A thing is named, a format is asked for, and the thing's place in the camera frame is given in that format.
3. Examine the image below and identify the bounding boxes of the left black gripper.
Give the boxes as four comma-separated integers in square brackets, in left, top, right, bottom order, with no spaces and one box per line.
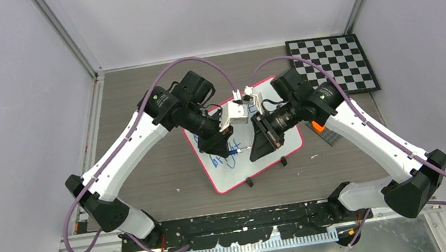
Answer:
[180,99,238,162]

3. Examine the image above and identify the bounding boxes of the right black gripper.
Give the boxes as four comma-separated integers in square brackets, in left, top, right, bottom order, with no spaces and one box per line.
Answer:
[243,97,306,162]

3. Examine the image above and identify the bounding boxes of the white marker blue cap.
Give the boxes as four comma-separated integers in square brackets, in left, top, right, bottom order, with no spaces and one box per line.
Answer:
[233,146,251,154]

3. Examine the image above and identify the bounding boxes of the white whiteboard pink rim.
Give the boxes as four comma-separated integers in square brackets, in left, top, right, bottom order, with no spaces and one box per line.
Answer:
[183,75,304,194]

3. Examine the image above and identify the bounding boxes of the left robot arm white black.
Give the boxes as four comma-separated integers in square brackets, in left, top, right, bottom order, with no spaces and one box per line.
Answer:
[65,71,233,249]

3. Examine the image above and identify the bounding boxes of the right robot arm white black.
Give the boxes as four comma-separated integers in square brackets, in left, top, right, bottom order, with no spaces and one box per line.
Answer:
[249,68,446,222]

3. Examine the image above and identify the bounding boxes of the black board stop right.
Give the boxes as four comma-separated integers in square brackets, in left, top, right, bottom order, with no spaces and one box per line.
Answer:
[280,156,288,167]

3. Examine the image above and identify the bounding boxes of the black board stop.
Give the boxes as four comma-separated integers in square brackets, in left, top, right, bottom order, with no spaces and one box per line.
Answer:
[280,156,288,167]
[246,177,254,187]

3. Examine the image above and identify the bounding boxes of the black board stop left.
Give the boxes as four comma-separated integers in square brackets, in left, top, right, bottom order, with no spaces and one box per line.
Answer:
[246,177,254,187]

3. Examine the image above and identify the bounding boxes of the orange curved block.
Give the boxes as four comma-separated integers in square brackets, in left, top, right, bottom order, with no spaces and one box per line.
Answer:
[310,121,325,134]

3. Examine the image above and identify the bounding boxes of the grey lego baseplate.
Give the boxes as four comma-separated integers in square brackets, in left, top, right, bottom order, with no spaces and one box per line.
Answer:
[316,127,342,146]

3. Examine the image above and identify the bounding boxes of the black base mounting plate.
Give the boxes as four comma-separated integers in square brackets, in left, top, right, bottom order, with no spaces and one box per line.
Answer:
[119,200,372,252]

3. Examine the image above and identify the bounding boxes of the black white checkerboard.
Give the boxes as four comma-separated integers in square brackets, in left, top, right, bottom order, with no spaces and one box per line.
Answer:
[285,34,381,94]

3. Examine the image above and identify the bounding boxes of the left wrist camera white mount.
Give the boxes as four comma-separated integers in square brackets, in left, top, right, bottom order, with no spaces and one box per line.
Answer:
[219,101,248,132]

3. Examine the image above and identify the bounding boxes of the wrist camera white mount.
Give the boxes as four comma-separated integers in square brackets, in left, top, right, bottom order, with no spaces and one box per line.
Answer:
[242,86,266,116]
[219,101,248,132]

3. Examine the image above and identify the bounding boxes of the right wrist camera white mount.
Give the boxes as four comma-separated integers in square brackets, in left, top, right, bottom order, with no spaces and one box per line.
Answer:
[242,86,266,116]

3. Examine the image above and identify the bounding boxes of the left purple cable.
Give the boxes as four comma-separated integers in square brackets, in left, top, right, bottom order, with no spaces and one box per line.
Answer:
[42,51,261,252]

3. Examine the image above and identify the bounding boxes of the purple cable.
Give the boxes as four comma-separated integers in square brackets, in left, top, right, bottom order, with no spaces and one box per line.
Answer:
[42,51,261,252]
[242,34,446,252]

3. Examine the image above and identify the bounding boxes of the aluminium frame rail front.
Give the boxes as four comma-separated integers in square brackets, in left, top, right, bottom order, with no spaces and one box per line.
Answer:
[53,228,125,252]

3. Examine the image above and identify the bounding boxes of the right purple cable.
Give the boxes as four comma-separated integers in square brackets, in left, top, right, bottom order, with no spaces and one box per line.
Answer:
[242,34,446,252]

